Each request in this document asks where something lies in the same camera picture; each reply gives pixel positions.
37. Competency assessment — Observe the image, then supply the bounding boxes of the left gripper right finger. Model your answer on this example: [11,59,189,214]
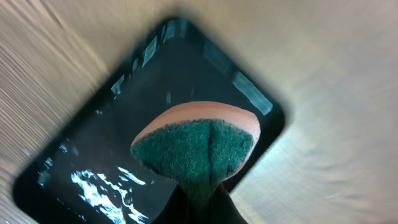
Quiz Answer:
[205,184,248,224]

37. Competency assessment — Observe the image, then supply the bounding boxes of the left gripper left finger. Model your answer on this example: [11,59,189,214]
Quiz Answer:
[152,185,192,224]

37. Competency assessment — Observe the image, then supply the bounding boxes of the green and pink sponge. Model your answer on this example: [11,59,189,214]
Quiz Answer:
[131,101,261,209]

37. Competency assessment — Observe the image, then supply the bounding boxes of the black rectangular plastic bin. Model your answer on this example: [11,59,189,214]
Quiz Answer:
[12,17,285,223]

